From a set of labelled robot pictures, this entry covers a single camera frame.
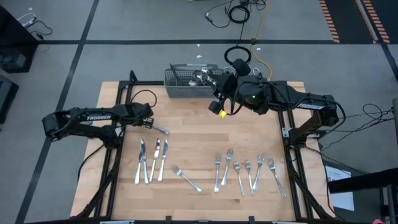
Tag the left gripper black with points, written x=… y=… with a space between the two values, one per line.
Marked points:
x=146 y=115

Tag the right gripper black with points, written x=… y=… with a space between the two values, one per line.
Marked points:
x=227 y=85

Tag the silver spoon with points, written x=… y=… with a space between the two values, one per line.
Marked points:
x=192 y=83
x=197 y=75
x=214 y=85
x=203 y=71
x=206 y=80

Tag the silver table knife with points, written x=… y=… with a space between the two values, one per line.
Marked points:
x=175 y=74
x=154 y=161
x=138 y=174
x=163 y=130
x=145 y=168
x=161 y=168

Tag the silver fork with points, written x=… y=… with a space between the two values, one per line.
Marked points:
x=250 y=183
x=240 y=183
x=189 y=182
x=278 y=182
x=216 y=177
x=257 y=177
x=225 y=174

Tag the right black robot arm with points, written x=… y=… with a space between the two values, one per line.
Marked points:
x=289 y=96

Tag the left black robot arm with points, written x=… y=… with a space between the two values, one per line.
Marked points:
x=93 y=118

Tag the grey plastic silverware basket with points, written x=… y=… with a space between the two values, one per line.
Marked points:
x=186 y=92

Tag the black case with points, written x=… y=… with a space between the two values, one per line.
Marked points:
x=6 y=99

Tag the black cabinet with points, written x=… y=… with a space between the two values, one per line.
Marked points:
x=15 y=46

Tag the white paper sheet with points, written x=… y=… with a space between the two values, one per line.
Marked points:
x=342 y=202

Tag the black desk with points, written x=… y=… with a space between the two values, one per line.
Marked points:
x=367 y=180

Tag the grey pole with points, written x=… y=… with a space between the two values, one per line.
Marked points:
x=395 y=124

